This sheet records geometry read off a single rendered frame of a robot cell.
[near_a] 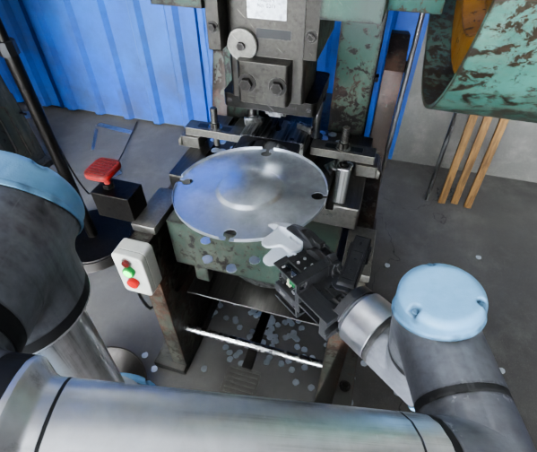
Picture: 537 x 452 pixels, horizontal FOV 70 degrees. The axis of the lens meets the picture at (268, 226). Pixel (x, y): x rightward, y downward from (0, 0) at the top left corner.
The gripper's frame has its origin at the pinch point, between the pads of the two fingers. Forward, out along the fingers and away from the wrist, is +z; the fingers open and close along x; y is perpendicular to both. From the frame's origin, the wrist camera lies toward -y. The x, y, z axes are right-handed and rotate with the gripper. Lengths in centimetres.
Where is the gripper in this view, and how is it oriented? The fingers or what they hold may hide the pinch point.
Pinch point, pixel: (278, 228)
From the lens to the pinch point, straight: 63.6
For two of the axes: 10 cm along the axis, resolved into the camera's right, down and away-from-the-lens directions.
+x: 0.5, 7.6, 6.5
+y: -8.1, 4.1, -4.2
